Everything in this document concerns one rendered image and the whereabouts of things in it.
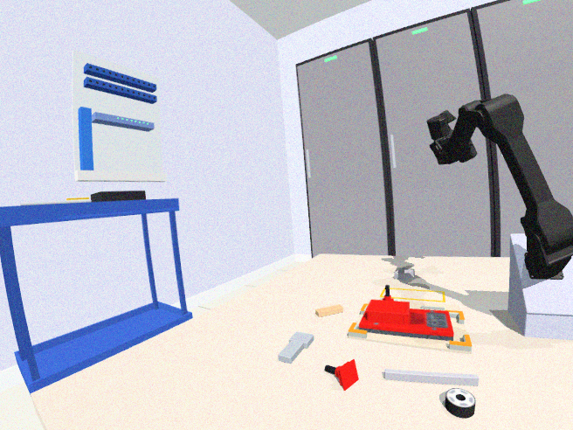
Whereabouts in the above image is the light grey long bar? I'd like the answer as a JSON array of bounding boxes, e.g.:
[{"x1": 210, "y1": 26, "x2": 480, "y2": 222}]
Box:
[{"x1": 384, "y1": 369, "x2": 479, "y2": 386}]

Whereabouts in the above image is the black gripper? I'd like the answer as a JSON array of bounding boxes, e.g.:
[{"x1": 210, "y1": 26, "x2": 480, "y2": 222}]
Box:
[{"x1": 439, "y1": 110, "x2": 477, "y2": 163}]

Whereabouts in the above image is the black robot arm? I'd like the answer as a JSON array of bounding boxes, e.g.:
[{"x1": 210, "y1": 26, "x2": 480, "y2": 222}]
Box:
[{"x1": 427, "y1": 94, "x2": 573, "y2": 280}]

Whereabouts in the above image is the black toy tyre with white hub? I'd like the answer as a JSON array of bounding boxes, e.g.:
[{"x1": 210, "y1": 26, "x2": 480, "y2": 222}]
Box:
[{"x1": 445, "y1": 388, "x2": 476, "y2": 419}]

